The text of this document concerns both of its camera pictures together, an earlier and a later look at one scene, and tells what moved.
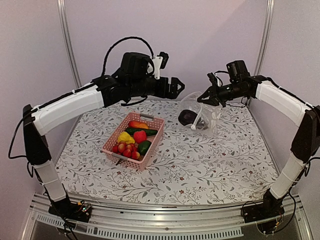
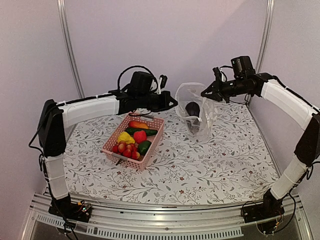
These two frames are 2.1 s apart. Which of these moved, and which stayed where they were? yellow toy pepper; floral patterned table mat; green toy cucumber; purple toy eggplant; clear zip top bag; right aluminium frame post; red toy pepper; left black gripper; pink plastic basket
Moved: purple toy eggplant; clear zip top bag; left black gripper
Stayed: yellow toy pepper; green toy cucumber; floral patterned table mat; right aluminium frame post; pink plastic basket; red toy pepper
